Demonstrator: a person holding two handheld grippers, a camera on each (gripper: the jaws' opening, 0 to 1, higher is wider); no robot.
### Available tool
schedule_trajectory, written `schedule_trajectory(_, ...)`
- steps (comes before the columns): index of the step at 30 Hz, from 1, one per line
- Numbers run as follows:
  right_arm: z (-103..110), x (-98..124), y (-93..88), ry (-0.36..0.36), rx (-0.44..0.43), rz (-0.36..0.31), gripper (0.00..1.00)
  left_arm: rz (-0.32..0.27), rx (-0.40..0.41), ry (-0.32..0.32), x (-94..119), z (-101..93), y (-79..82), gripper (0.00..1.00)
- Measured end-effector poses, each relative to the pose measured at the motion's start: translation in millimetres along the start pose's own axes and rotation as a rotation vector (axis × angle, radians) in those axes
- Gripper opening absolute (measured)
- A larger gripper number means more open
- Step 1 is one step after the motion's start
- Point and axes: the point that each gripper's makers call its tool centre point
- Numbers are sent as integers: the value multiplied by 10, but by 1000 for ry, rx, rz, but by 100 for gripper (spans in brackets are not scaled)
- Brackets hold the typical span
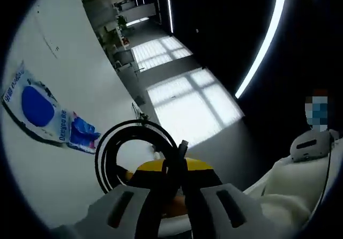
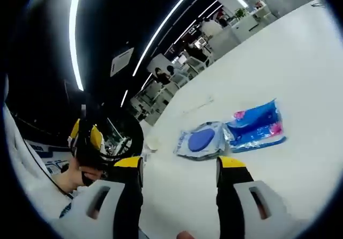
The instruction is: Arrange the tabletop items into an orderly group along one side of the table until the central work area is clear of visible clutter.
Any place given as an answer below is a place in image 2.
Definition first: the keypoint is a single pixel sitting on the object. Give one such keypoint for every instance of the pale packet with blue oval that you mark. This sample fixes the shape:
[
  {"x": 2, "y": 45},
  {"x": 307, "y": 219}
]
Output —
[{"x": 199, "y": 141}]

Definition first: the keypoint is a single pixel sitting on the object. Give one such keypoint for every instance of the ceiling light strip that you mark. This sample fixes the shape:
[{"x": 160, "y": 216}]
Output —
[
  {"x": 76, "y": 35},
  {"x": 171, "y": 27}
]

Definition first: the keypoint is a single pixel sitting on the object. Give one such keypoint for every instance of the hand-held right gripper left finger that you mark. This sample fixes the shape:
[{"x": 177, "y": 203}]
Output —
[{"x": 126, "y": 196}]

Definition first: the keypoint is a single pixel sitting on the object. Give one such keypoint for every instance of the blue and white wall poster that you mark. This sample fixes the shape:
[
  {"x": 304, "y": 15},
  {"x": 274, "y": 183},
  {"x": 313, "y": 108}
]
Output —
[{"x": 48, "y": 158}]

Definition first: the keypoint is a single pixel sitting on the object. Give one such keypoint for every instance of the person's white shirt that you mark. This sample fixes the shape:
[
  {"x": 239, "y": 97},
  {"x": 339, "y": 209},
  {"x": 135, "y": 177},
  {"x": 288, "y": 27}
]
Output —
[{"x": 29, "y": 169}]

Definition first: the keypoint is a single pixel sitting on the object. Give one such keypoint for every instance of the green potted plant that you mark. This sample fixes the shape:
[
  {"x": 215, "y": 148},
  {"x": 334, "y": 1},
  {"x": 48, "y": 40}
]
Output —
[{"x": 240, "y": 13}]

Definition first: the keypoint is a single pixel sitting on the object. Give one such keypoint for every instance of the person's right hand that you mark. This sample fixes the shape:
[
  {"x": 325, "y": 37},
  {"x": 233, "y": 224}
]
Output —
[{"x": 186, "y": 235}]

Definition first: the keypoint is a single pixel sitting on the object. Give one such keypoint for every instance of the white flat strip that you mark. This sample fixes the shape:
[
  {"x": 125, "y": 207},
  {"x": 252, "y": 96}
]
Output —
[{"x": 199, "y": 105}]

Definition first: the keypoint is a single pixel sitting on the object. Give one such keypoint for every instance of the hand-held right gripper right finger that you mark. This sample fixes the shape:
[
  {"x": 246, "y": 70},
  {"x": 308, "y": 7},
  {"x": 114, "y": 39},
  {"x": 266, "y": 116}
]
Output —
[{"x": 233, "y": 196}]

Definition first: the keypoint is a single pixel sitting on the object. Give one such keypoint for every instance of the white paper cup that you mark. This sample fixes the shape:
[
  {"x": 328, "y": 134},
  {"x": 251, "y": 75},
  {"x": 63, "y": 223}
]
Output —
[{"x": 154, "y": 143}]

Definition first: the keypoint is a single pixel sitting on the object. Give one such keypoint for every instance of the blue plastic bag packet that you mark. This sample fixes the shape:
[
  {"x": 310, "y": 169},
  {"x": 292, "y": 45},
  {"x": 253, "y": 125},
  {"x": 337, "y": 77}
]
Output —
[{"x": 254, "y": 127}]

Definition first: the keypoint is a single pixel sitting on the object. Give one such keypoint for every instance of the white ceiling panel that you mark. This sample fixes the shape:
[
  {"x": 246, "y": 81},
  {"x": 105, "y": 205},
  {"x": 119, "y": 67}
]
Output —
[{"x": 122, "y": 61}]

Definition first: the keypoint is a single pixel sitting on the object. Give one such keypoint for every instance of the person's left hand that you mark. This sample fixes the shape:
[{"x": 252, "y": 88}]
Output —
[{"x": 69, "y": 178}]

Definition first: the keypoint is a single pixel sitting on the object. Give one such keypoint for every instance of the white table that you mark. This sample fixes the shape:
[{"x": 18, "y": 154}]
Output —
[{"x": 268, "y": 62}]

